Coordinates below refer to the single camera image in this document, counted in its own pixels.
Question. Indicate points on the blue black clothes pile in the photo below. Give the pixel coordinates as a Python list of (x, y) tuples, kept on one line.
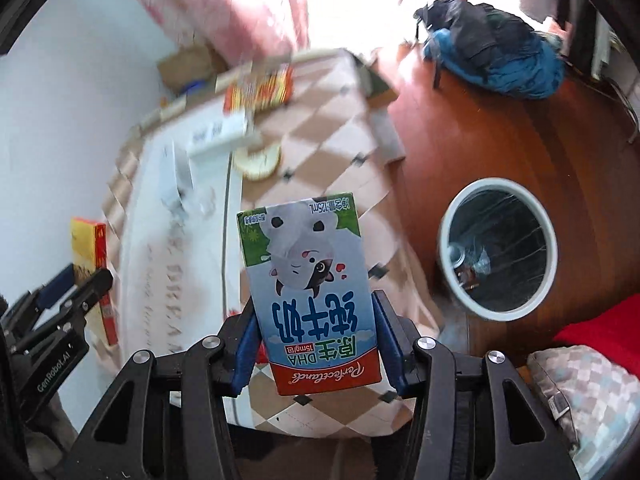
[(500, 55)]

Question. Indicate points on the yellow red flat box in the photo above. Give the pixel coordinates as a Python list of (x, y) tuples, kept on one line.
[(87, 250)]

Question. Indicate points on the clear plastic bottle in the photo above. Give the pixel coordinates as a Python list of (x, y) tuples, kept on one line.
[(470, 257)]

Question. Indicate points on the white long box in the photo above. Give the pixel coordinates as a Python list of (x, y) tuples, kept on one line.
[(220, 132)]

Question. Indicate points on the white round trash bin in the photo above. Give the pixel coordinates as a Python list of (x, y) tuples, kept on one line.
[(547, 240)]

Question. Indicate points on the pink curtain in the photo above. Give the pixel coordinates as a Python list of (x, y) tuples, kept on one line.
[(210, 0)]

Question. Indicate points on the blue white milk carton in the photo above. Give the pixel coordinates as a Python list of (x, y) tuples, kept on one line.
[(312, 300)]

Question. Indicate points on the round beige lid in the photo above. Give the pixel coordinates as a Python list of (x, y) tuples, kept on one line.
[(260, 162)]

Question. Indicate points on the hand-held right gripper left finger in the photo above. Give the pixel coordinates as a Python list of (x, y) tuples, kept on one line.
[(243, 355)]

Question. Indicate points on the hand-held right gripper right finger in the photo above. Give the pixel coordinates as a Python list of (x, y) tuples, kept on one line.
[(391, 347)]

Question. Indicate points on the checkered tablecloth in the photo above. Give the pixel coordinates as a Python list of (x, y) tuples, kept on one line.
[(330, 130)]

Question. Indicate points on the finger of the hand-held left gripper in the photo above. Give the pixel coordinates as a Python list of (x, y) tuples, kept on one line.
[(85, 295), (55, 292)]

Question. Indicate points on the brown cardboard box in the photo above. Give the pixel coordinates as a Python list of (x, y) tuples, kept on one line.
[(187, 67)]

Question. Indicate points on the white printed table mat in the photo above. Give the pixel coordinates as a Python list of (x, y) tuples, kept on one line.
[(165, 260)]

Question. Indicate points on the red yellow snack box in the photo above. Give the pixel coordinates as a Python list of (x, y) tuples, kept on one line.
[(260, 87)]

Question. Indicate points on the red cloth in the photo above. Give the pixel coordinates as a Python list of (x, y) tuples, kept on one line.
[(605, 330)]

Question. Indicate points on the checkered pillow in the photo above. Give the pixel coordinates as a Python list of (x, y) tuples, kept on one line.
[(590, 395)]

